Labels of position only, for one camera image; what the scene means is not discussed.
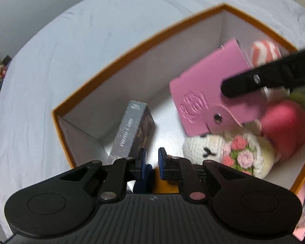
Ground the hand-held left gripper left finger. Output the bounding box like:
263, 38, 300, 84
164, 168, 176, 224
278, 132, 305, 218
58, 147, 147, 204

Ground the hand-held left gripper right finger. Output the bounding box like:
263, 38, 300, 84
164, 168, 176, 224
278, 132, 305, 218
158, 147, 247, 201

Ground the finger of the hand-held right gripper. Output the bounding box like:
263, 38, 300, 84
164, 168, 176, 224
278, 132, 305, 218
221, 45, 305, 98

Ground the red white striped ball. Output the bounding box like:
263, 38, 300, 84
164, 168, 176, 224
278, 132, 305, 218
249, 40, 282, 66

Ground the dark grey card box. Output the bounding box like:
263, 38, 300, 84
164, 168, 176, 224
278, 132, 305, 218
107, 101, 156, 166

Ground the pink fluffy ball green leaf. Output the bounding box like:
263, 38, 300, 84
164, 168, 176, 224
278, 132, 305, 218
259, 91, 305, 162

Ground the white crochet bunny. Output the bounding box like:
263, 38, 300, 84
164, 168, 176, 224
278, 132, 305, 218
182, 126, 276, 180

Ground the pink card holder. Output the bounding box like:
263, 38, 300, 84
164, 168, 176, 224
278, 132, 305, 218
169, 38, 268, 136

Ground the orange cardboard box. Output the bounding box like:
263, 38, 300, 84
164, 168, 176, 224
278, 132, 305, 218
51, 3, 305, 196

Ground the pink cloth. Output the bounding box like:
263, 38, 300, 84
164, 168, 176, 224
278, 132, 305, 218
293, 182, 305, 242

